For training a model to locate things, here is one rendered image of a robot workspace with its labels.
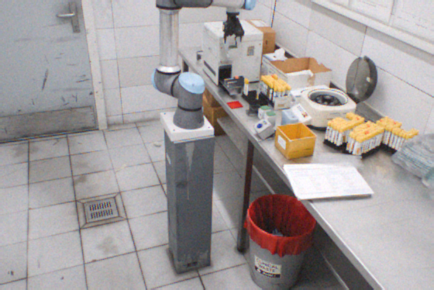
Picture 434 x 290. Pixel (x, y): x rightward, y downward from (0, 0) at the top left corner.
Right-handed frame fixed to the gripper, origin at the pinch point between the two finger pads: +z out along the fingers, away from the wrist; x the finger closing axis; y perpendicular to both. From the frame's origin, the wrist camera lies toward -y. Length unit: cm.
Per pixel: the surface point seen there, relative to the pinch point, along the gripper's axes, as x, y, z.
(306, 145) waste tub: -8, -73, 19
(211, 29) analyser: 4.6, 21.9, -5.2
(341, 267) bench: -30, -88, 85
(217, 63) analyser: 4.7, 10.3, 10.6
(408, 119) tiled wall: -61, -72, 14
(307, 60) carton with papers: -51, 5, 12
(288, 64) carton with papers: -38.5, 4.6, 13.5
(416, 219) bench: -27, -121, 25
